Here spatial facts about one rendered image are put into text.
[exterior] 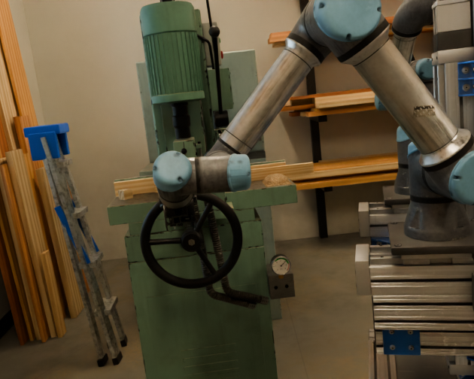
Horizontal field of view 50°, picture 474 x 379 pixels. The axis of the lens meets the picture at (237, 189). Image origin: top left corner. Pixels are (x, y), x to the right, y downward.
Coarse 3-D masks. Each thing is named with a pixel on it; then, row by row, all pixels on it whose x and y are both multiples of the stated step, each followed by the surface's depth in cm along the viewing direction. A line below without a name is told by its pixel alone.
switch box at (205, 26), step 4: (204, 24) 193; (208, 24) 193; (212, 24) 193; (216, 24) 194; (204, 28) 193; (208, 28) 194; (204, 32) 194; (208, 32) 194; (204, 36) 194; (208, 36) 194; (208, 40) 194; (204, 44) 195; (212, 44) 195; (208, 48) 195; (212, 48) 195; (208, 52) 195; (212, 52) 195; (208, 56) 195; (220, 56) 196; (208, 60) 196; (220, 60) 196; (208, 64) 196; (220, 64) 196
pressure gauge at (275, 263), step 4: (276, 256) 160; (280, 256) 159; (284, 256) 159; (272, 260) 160; (276, 260) 159; (280, 260) 159; (284, 260) 160; (288, 260) 159; (272, 264) 159; (276, 264) 160; (280, 264) 160; (284, 264) 160; (288, 264) 160; (272, 268) 159; (276, 268) 160; (280, 268) 160; (284, 268) 160; (288, 268) 160; (276, 272) 160; (280, 272) 160; (284, 272) 160; (280, 276) 162
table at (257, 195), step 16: (240, 192) 161; (256, 192) 161; (272, 192) 162; (288, 192) 162; (112, 208) 159; (128, 208) 159; (144, 208) 160; (240, 208) 162; (112, 224) 160; (176, 224) 152
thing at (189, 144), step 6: (186, 138) 176; (192, 138) 173; (174, 144) 168; (180, 144) 169; (186, 144) 169; (192, 144) 169; (174, 150) 169; (180, 150) 169; (192, 150) 169; (192, 156) 170
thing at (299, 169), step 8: (256, 168) 177; (264, 168) 176; (272, 168) 176; (280, 168) 176; (288, 168) 177; (296, 168) 177; (304, 168) 177; (312, 168) 177; (256, 176) 176; (264, 176) 176; (288, 176) 177
